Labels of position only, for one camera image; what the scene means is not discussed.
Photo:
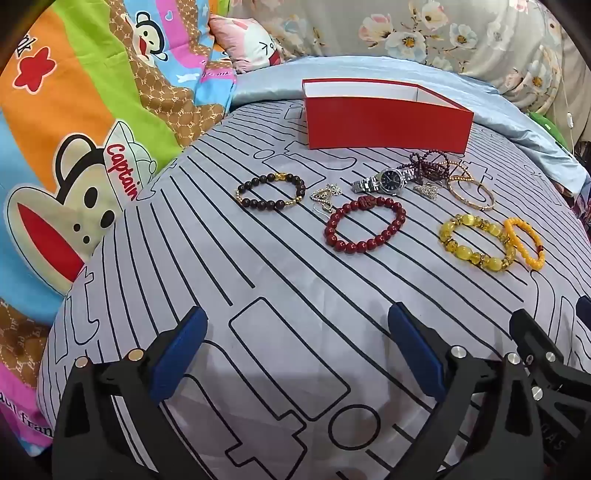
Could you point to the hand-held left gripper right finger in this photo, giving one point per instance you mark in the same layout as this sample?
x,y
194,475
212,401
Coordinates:
x,y
415,350

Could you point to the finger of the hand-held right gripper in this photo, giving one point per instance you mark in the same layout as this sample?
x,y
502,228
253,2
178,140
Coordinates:
x,y
538,341
584,310

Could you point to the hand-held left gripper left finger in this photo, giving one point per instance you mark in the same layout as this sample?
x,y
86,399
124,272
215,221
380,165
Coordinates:
x,y
178,355

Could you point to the gold bangle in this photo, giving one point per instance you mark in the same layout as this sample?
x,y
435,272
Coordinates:
x,y
492,199

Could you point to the silver flower earring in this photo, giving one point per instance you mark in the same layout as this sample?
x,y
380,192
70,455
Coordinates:
x,y
427,190
325,194

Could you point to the silver wristwatch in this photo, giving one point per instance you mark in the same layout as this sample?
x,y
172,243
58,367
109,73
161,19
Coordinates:
x,y
392,179

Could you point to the garnet bead strand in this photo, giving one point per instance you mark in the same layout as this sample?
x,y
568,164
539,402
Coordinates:
x,y
431,168

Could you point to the red cardboard box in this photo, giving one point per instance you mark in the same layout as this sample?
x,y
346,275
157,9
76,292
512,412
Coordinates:
x,y
388,120

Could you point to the grey striped blanket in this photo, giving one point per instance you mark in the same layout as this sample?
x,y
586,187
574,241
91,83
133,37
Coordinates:
x,y
277,277

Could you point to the dark patterned cloth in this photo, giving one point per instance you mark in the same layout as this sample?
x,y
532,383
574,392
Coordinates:
x,y
582,157

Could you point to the green plush item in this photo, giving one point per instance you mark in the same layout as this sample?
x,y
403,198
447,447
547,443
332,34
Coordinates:
x,y
547,124

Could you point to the cartoon monkey blanket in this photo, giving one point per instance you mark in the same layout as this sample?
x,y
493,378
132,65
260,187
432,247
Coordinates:
x,y
69,92

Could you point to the light blue satin sheet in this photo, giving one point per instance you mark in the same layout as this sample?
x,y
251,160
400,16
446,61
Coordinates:
x,y
268,83

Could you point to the pink rabbit pillow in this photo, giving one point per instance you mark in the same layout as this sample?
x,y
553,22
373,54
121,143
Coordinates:
x,y
249,41

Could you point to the floral blanket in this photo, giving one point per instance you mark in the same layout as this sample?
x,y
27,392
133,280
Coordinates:
x,y
415,27

